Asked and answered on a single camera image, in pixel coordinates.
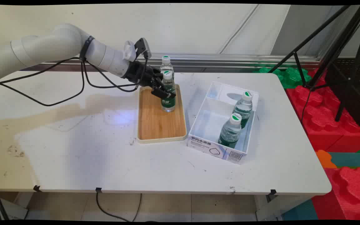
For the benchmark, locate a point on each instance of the white table leg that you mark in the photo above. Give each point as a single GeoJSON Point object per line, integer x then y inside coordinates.
{"type": "Point", "coordinates": [277, 206]}

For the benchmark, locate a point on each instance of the aluminium wall rail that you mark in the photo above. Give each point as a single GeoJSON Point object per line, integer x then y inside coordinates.
{"type": "Point", "coordinates": [230, 58]}

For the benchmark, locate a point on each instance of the white and green cardboard box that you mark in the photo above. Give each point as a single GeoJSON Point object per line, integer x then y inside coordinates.
{"type": "Point", "coordinates": [212, 147]}

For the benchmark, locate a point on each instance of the green foam block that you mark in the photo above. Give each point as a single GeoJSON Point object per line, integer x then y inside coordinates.
{"type": "Point", "coordinates": [292, 76]}

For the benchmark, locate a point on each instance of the black tape piece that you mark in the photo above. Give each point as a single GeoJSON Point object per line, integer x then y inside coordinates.
{"type": "Point", "coordinates": [37, 188]}
{"type": "Point", "coordinates": [98, 189]}
{"type": "Point", "coordinates": [272, 192]}

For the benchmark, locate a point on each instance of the wooden tray with cream rim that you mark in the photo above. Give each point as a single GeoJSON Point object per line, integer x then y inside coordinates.
{"type": "Point", "coordinates": [158, 125]}

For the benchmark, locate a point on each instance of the teal foam mat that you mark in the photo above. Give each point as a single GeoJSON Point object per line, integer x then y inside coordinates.
{"type": "Point", "coordinates": [352, 160]}

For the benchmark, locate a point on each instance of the black tripod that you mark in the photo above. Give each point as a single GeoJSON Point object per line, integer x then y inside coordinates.
{"type": "Point", "coordinates": [342, 39]}

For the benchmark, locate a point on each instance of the clear water bottle green label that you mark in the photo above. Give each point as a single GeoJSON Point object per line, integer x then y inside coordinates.
{"type": "Point", "coordinates": [168, 104]}
{"type": "Point", "coordinates": [230, 132]}
{"type": "Point", "coordinates": [243, 107]}
{"type": "Point", "coordinates": [166, 65]}

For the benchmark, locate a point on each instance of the orange foam piece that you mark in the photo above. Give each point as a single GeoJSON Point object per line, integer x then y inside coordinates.
{"type": "Point", "coordinates": [325, 159]}

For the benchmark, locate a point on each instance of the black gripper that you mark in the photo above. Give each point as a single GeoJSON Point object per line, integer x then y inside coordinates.
{"type": "Point", "coordinates": [137, 73]}

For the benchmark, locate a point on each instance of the dark speaker cabinet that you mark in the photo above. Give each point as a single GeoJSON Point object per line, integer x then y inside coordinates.
{"type": "Point", "coordinates": [355, 103]}

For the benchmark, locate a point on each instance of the large red foam block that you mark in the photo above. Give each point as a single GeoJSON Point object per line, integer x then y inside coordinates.
{"type": "Point", "coordinates": [320, 122]}

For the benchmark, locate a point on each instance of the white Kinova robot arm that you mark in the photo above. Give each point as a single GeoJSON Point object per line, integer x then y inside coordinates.
{"type": "Point", "coordinates": [58, 40]}

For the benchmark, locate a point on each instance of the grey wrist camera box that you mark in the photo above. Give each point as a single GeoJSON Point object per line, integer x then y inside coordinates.
{"type": "Point", "coordinates": [142, 47]}

